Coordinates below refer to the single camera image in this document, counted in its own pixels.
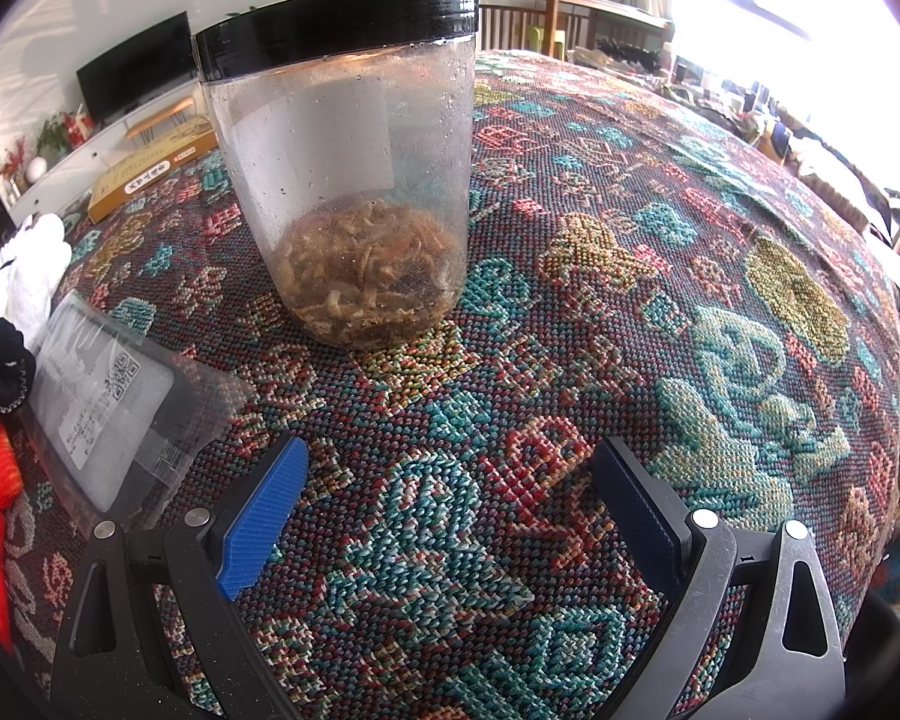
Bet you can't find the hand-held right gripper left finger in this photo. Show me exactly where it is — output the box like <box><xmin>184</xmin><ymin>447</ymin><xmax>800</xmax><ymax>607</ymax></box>
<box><xmin>49</xmin><ymin>435</ymin><xmax>310</xmax><ymax>720</ymax></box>

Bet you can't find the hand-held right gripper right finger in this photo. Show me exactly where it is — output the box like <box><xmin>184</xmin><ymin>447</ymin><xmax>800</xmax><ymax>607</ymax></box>
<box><xmin>591</xmin><ymin>435</ymin><xmax>848</xmax><ymax>720</ymax></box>

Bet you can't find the clear plastic packet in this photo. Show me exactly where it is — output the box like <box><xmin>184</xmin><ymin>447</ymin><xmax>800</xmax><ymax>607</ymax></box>
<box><xmin>26</xmin><ymin>292</ymin><xmax>256</xmax><ymax>526</ymax></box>

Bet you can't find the black cloth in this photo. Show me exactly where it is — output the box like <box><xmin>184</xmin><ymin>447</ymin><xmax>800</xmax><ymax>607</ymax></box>
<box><xmin>0</xmin><ymin>319</ymin><xmax>38</xmax><ymax>413</ymax></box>

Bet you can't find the white cloth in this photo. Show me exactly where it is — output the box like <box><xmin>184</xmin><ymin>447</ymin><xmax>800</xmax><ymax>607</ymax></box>
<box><xmin>0</xmin><ymin>214</ymin><xmax>72</xmax><ymax>338</ymax></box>

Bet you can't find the colourful woven patterned blanket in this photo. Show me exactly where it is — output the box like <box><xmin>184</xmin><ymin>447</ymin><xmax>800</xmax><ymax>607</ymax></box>
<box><xmin>4</xmin><ymin>49</ymin><xmax>900</xmax><ymax>720</ymax></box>

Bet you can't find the clear jar with black lid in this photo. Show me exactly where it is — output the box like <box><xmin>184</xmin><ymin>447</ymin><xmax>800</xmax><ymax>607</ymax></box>
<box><xmin>193</xmin><ymin>0</ymin><xmax>481</xmax><ymax>350</ymax></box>

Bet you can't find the flat yellow cardboard box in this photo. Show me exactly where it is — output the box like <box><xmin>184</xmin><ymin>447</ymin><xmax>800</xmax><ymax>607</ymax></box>
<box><xmin>88</xmin><ymin>120</ymin><xmax>218</xmax><ymax>224</ymax></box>

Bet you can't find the white television cabinet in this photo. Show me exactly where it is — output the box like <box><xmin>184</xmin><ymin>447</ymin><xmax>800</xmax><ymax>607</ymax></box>
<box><xmin>4</xmin><ymin>101</ymin><xmax>218</xmax><ymax>218</ymax></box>

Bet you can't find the wooden stool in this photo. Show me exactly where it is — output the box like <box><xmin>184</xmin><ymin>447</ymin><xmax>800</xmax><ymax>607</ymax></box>
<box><xmin>125</xmin><ymin>96</ymin><xmax>197</xmax><ymax>143</ymax></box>

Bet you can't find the pile of bottles and baskets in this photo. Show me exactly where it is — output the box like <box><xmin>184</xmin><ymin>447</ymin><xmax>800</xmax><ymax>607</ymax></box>
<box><xmin>570</xmin><ymin>37</ymin><xmax>900</xmax><ymax>256</ymax></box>

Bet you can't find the red flower bouquet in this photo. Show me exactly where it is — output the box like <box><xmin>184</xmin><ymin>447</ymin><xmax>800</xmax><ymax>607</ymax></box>
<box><xmin>0</xmin><ymin>136</ymin><xmax>31</xmax><ymax>188</ymax></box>

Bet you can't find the bushy green plant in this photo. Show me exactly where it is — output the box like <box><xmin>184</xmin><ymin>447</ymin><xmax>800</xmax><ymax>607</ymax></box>
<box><xmin>36</xmin><ymin>114</ymin><xmax>68</xmax><ymax>158</ymax></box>

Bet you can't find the black flat television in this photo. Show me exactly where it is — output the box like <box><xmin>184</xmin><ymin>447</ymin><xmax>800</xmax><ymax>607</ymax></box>
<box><xmin>75</xmin><ymin>11</ymin><xmax>194</xmax><ymax>125</ymax></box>

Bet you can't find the green plastic stool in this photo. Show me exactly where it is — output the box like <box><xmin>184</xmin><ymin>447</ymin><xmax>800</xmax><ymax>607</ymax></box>
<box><xmin>525</xmin><ymin>24</ymin><xmax>567</xmax><ymax>59</ymax></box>

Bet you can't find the wooden crib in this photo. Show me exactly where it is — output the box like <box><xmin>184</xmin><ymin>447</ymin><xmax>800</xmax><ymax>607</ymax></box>
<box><xmin>478</xmin><ymin>0</ymin><xmax>676</xmax><ymax>65</ymax></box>

